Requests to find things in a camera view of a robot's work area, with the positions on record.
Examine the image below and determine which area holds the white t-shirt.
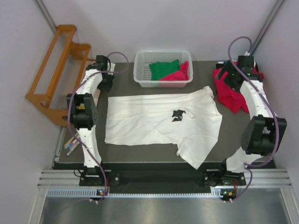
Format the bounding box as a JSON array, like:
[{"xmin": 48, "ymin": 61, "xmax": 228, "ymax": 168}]
[{"xmin": 105, "ymin": 86, "xmax": 222, "ymax": 169}]

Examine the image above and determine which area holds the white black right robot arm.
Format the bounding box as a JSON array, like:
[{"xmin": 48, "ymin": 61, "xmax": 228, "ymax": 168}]
[{"xmin": 213, "ymin": 56, "xmax": 287, "ymax": 185}]

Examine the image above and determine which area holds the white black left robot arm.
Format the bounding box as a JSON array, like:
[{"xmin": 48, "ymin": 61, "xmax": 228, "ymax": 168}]
[{"xmin": 67, "ymin": 55, "xmax": 115, "ymax": 185}]

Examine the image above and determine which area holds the stack of folded pink shirts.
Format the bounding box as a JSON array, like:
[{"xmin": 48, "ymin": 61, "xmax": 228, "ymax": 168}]
[{"xmin": 213, "ymin": 61, "xmax": 264, "ymax": 113}]

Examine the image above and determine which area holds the brown cardboard sheet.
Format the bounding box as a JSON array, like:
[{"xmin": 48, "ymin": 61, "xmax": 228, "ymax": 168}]
[{"xmin": 93, "ymin": 89, "xmax": 100, "ymax": 105}]

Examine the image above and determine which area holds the pink t-shirt in basket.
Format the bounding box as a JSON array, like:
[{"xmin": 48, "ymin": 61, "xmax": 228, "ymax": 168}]
[{"xmin": 159, "ymin": 61, "xmax": 189, "ymax": 81}]

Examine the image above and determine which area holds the white plastic laundry basket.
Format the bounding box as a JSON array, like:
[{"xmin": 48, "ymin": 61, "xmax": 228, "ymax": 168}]
[{"xmin": 133, "ymin": 49, "xmax": 193, "ymax": 88}]

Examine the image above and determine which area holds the orange wooden rack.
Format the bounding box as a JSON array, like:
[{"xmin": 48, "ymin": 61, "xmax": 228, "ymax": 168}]
[{"xmin": 26, "ymin": 25, "xmax": 91, "ymax": 126}]

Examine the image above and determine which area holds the green t-shirt in basket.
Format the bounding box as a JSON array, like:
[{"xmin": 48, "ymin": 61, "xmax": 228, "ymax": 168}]
[{"xmin": 149, "ymin": 60, "xmax": 180, "ymax": 81}]

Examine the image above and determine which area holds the bundle of marker pens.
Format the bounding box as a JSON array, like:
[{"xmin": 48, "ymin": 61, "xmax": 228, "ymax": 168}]
[{"xmin": 64, "ymin": 138, "xmax": 80, "ymax": 156}]

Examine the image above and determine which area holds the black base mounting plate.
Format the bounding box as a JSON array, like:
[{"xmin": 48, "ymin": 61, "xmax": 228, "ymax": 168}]
[{"xmin": 78, "ymin": 162, "xmax": 246, "ymax": 194}]

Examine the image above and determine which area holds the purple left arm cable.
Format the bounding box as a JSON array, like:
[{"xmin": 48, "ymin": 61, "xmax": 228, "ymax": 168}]
[{"xmin": 67, "ymin": 52, "xmax": 130, "ymax": 203}]

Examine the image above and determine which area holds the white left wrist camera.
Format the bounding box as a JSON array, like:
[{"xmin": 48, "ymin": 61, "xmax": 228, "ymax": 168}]
[{"xmin": 107, "ymin": 62, "xmax": 115, "ymax": 73}]

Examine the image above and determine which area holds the aluminium frame rail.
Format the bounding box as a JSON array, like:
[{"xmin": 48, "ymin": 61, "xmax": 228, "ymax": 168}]
[{"xmin": 37, "ymin": 169, "xmax": 292, "ymax": 198}]

